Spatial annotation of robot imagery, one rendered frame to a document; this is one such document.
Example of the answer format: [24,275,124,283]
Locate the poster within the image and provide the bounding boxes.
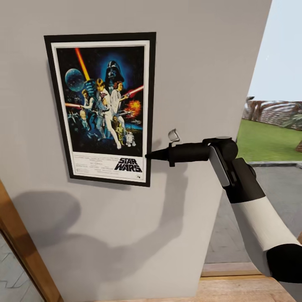
[44,32,156,187]

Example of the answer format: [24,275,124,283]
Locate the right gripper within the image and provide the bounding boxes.
[145,143,195,167]

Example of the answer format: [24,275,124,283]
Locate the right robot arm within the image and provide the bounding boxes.
[145,129,302,302]

